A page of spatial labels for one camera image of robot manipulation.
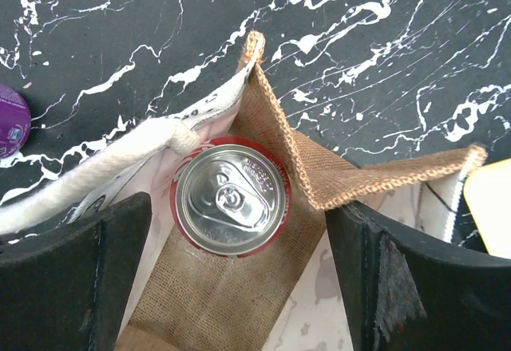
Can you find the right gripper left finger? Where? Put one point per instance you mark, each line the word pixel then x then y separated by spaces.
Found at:
pixel 67 289

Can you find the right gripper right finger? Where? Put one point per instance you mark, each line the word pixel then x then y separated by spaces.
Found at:
pixel 406 290

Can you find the red cola can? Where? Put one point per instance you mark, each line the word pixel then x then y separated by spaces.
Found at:
pixel 230 197

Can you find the purple soda can left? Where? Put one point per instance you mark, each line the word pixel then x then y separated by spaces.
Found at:
pixel 15 121

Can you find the small whiteboard orange frame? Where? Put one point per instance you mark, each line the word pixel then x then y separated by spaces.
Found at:
pixel 487 194

